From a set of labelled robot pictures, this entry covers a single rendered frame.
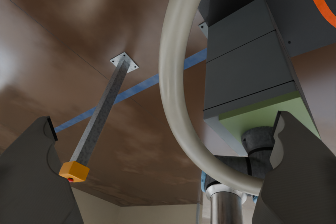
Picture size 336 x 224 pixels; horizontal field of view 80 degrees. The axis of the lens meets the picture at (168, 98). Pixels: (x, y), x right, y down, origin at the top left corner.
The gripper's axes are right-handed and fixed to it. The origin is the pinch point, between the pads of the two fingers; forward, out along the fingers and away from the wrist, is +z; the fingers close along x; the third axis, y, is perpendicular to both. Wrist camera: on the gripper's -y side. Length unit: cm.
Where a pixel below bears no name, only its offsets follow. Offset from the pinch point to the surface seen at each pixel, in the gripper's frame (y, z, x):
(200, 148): 14.0, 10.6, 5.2
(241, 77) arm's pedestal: 32, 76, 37
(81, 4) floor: 6, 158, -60
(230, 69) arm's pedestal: 32, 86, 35
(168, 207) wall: 529, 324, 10
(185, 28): -2.7, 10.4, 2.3
